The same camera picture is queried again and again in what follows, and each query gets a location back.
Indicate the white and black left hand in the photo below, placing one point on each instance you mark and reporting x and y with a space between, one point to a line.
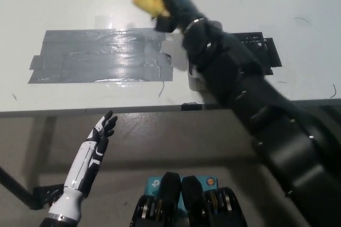
90 152

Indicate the black and white right hand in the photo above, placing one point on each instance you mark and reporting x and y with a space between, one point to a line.
181 8

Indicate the gray plastic basket container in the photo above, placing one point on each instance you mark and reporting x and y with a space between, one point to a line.
194 84

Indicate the black table leg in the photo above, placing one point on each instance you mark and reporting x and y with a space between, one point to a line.
13 187

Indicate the black tape patch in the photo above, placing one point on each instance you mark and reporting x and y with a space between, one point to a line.
269 53

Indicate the small black tape strip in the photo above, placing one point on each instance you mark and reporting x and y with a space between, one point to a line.
191 107

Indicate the gray duct tape patch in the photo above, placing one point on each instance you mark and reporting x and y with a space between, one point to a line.
93 59

